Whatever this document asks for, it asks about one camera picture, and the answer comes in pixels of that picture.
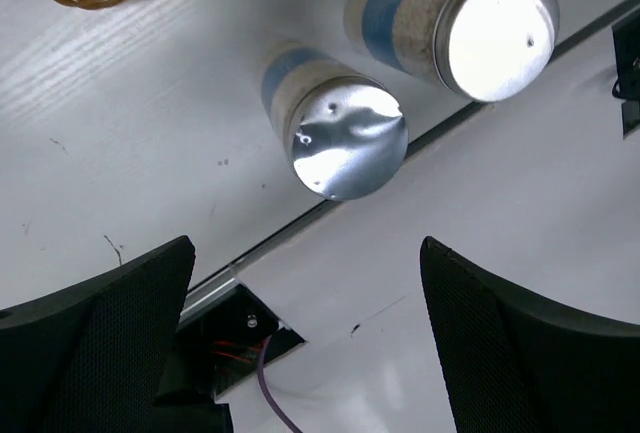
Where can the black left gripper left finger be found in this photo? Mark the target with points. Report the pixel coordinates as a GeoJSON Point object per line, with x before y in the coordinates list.
{"type": "Point", "coordinates": [90, 357]}

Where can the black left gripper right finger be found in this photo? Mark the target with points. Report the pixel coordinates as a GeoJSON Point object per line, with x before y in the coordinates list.
{"type": "Point", "coordinates": [516, 361]}

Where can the silver lid blue label jar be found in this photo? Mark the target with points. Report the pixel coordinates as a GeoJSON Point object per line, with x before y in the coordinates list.
{"type": "Point", "coordinates": [343, 133]}

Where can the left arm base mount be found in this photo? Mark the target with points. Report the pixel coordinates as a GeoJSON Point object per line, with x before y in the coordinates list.
{"type": "Point", "coordinates": [212, 352]}

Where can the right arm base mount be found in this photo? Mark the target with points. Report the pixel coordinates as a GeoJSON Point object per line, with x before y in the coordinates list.
{"type": "Point", "coordinates": [626, 86]}

